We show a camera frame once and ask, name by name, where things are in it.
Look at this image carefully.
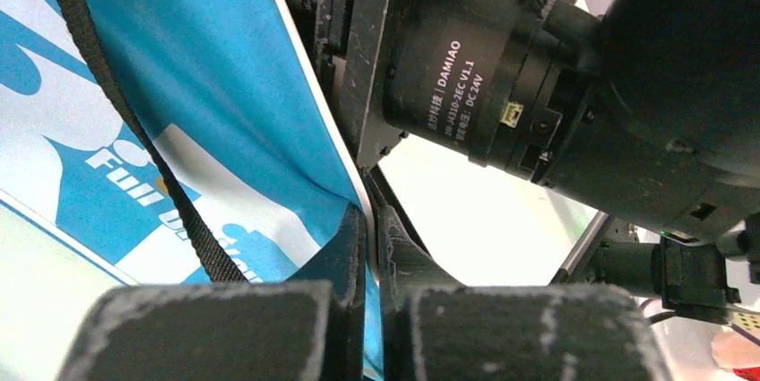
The blue racket cover bag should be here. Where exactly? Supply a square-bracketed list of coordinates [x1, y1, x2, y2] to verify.
[1, 0, 382, 377]

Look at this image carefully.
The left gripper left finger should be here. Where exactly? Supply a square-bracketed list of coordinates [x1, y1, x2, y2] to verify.
[58, 206, 367, 380]

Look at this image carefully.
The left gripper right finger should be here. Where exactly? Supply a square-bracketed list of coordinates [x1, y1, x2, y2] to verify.
[377, 207, 671, 380]

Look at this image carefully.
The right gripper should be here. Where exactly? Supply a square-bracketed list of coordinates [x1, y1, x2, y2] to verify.
[287, 0, 558, 171]

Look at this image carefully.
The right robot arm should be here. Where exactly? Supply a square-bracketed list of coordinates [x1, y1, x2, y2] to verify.
[287, 0, 759, 325]

